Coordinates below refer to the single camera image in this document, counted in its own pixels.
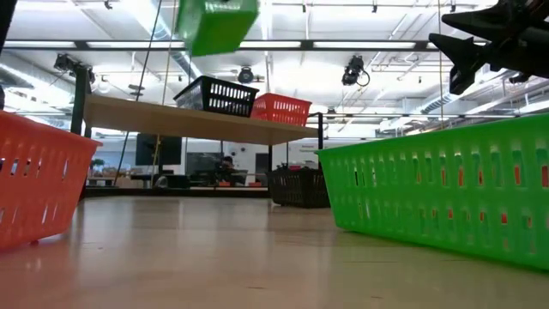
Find person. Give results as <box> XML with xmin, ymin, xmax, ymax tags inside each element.
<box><xmin>215</xmin><ymin>154</ymin><xmax>238</xmax><ymax>186</ymax></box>

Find dark hanging cable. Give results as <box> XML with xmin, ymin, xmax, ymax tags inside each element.
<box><xmin>112</xmin><ymin>0</ymin><xmax>165</xmax><ymax>186</ymax></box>

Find wooden shelf black legs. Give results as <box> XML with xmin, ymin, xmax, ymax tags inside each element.
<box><xmin>69</xmin><ymin>64</ymin><xmax>326</xmax><ymax>173</ymax></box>

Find black monitor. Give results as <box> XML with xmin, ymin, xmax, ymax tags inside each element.
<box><xmin>135</xmin><ymin>133</ymin><xmax>184</xmax><ymax>167</ymax></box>

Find black overhead camera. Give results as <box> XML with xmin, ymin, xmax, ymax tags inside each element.
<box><xmin>341</xmin><ymin>54</ymin><xmax>371</xmax><ymax>88</ymax></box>

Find green plastic slotted basket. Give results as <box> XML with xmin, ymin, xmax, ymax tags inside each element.
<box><xmin>174</xmin><ymin>0</ymin><xmax>261</xmax><ymax>58</ymax></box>
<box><xmin>316</xmin><ymin>112</ymin><xmax>549</xmax><ymax>272</ymax></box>

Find yellow hanging cable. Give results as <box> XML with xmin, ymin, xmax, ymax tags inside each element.
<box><xmin>150</xmin><ymin>0</ymin><xmax>178</xmax><ymax>186</ymax></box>

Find overhead LED light bar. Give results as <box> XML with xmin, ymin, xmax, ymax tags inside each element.
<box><xmin>0</xmin><ymin>39</ymin><xmax>488</xmax><ymax>53</ymax></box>

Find black plastic slotted basket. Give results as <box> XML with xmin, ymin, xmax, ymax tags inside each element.
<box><xmin>265</xmin><ymin>166</ymin><xmax>331</xmax><ymax>210</ymax></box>
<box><xmin>172</xmin><ymin>75</ymin><xmax>261</xmax><ymax>118</ymax></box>

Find black round ceiling device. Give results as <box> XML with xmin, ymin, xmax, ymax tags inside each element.
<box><xmin>237</xmin><ymin>65</ymin><xmax>256</xmax><ymax>85</ymax></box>

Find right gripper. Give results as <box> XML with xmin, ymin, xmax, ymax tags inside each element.
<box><xmin>428</xmin><ymin>0</ymin><xmax>549</xmax><ymax>96</ymax></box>

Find orange plastic slotted basket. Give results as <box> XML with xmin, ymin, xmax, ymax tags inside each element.
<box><xmin>414</xmin><ymin>165</ymin><xmax>549</xmax><ymax>227</ymax></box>
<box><xmin>0</xmin><ymin>110</ymin><xmax>103</xmax><ymax>251</ymax></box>
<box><xmin>250</xmin><ymin>92</ymin><xmax>313</xmax><ymax>127</ymax></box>

